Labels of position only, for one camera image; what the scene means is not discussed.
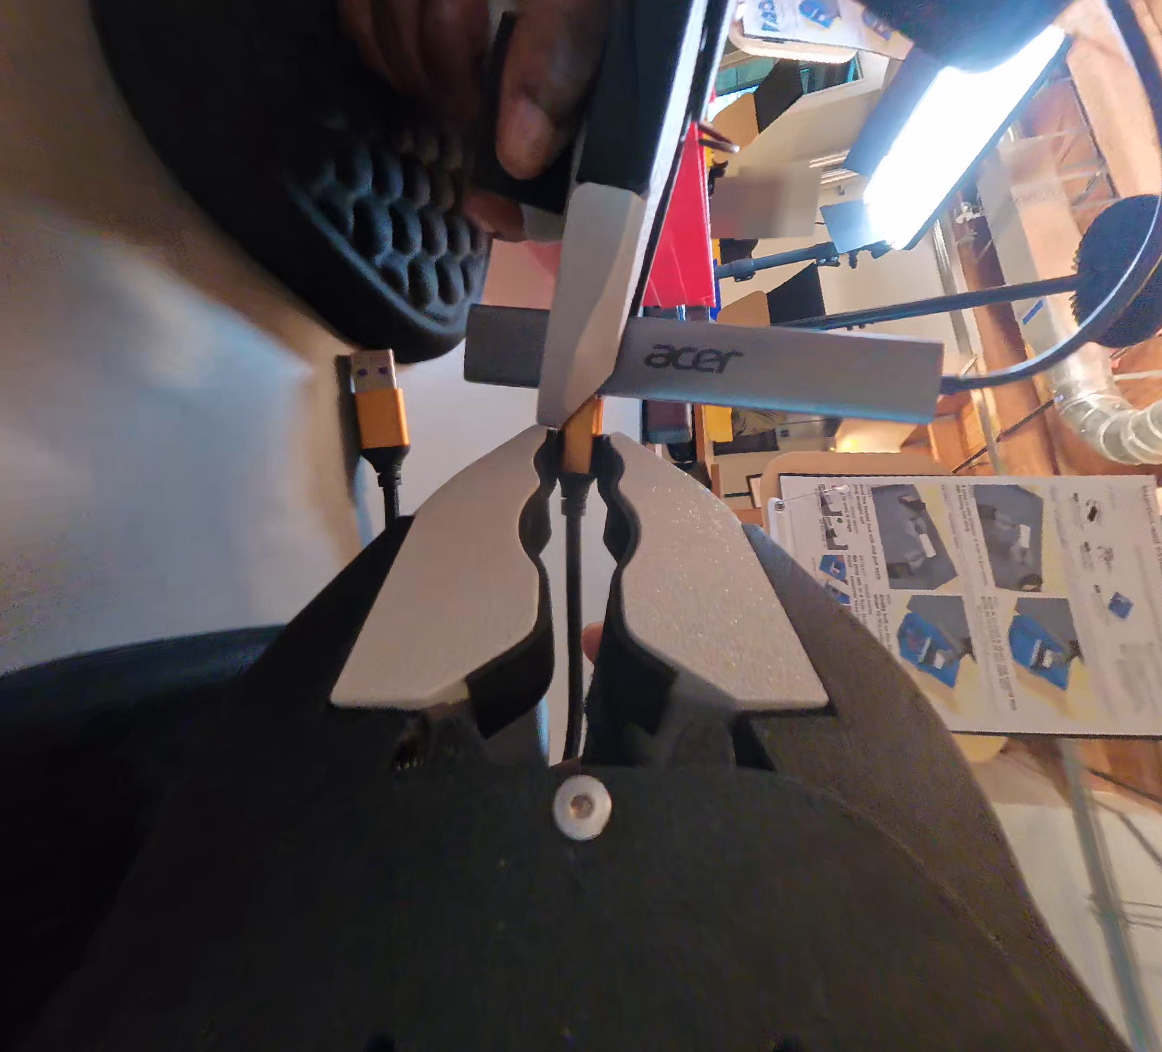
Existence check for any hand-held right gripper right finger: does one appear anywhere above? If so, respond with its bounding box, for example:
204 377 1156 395
585 433 829 762

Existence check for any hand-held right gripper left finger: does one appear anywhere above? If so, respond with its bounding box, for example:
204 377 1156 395
331 426 557 738

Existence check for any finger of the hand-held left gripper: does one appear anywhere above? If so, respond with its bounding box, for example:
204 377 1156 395
536 181 651 436

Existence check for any red divided plastic bin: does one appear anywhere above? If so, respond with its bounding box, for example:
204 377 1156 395
490 122 720 318

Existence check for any orange-plug black USB cable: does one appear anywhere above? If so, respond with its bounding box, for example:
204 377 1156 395
349 349 607 763

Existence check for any grey USB hub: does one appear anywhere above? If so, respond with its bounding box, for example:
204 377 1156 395
464 303 945 423

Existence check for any person's left hand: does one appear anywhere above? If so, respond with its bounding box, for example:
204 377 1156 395
337 0 630 244

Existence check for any black light stand pole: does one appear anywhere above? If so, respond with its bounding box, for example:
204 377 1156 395
712 239 860 283

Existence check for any tan rounded board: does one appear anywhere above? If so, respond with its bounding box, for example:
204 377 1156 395
758 451 1009 765

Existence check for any printed instruction sheet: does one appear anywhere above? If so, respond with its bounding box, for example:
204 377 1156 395
779 474 1162 740

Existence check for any black boom pole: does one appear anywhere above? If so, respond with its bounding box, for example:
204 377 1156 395
809 277 1087 334

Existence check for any black foam pad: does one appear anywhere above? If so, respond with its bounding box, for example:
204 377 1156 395
86 0 492 365

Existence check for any person's dark clothing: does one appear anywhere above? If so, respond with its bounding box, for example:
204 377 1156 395
0 625 291 936

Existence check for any black fuzzy microphone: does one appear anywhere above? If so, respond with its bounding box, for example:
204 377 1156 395
1072 194 1162 349

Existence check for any silver air duct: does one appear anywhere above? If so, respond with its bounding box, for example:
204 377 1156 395
1044 362 1162 466

